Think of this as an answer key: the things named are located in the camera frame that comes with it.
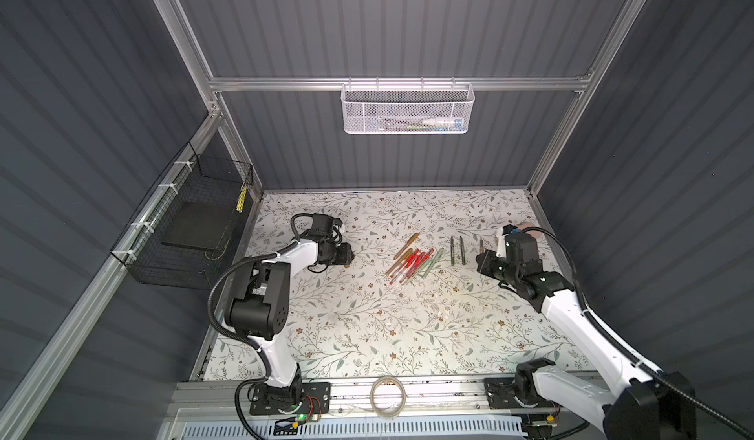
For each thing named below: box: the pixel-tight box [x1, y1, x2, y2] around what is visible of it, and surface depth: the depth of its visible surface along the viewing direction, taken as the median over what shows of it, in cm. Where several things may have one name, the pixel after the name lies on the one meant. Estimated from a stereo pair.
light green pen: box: [417, 247, 445, 278], surface depth 101 cm
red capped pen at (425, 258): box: [399, 248, 435, 284], surface depth 101 cm
